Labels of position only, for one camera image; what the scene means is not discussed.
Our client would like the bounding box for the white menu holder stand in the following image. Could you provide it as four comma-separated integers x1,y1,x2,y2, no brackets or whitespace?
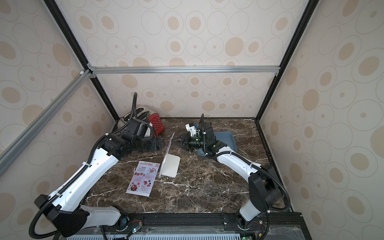
158,133,181,178

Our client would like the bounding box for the old menu sheet red print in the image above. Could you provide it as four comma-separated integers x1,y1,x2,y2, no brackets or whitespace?
126,161,160,197

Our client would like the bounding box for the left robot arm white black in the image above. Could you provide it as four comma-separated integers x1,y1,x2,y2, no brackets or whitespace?
29,93,163,239

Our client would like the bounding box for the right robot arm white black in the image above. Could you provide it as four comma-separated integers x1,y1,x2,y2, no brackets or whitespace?
173,124,291,223

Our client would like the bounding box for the blue grey plastic tray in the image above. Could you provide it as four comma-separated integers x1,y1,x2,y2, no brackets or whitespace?
197,132,238,158

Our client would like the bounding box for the red polka dot toaster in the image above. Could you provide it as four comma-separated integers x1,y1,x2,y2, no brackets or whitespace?
116,107,165,136

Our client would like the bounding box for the left diagonal aluminium bar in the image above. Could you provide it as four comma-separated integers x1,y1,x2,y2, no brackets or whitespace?
1,70,91,175

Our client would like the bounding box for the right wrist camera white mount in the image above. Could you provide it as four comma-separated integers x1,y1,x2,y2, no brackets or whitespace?
185,123,199,137

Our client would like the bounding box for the horizontal aluminium frame bar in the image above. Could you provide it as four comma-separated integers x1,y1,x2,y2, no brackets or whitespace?
91,66,280,74

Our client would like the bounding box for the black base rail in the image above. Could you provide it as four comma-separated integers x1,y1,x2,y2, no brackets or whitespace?
60,213,312,240

